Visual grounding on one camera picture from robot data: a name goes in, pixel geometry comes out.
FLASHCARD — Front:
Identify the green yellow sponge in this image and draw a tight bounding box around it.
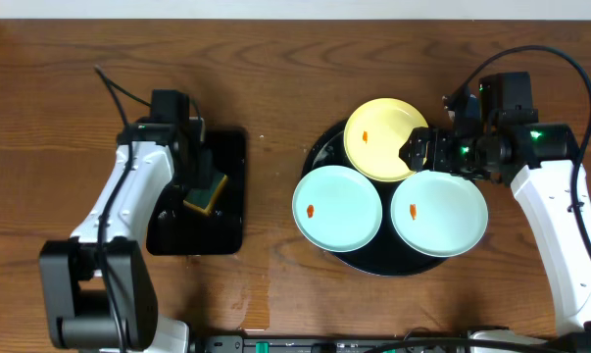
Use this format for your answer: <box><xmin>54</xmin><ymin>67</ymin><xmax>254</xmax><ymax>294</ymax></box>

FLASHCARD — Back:
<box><xmin>183</xmin><ymin>173</ymin><xmax>228</xmax><ymax>217</ymax></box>

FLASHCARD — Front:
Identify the yellow plate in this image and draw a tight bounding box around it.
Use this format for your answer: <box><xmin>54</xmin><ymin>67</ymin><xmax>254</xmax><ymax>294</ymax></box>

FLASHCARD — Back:
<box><xmin>343</xmin><ymin>98</ymin><xmax>427</xmax><ymax>182</ymax></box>

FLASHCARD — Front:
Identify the light blue plate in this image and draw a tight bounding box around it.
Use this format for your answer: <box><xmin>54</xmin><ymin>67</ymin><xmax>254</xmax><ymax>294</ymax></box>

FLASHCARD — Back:
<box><xmin>390</xmin><ymin>171</ymin><xmax>488</xmax><ymax>258</ymax></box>
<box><xmin>292</xmin><ymin>166</ymin><xmax>382</xmax><ymax>253</ymax></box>

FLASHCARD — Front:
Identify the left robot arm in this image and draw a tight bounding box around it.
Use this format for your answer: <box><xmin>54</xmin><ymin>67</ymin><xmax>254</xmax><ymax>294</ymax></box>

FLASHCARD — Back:
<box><xmin>39</xmin><ymin>89</ymin><xmax>212</xmax><ymax>352</ymax></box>

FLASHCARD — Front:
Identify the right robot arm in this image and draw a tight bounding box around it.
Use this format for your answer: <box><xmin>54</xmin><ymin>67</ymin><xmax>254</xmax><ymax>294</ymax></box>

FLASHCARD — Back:
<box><xmin>399</xmin><ymin>72</ymin><xmax>591</xmax><ymax>352</ymax></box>

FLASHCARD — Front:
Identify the black rectangular tray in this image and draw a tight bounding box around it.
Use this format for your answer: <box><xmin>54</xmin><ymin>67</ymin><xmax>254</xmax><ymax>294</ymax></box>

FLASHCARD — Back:
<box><xmin>146</xmin><ymin>126</ymin><xmax>248</xmax><ymax>256</ymax></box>

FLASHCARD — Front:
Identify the black round tray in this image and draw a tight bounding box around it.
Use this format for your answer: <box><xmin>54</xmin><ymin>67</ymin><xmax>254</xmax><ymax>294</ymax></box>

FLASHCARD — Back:
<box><xmin>301</xmin><ymin>119</ymin><xmax>447</xmax><ymax>277</ymax></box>

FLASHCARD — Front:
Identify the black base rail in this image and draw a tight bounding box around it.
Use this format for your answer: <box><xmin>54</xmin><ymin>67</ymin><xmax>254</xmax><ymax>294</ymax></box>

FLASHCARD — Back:
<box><xmin>196</xmin><ymin>334</ymin><xmax>566</xmax><ymax>353</ymax></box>

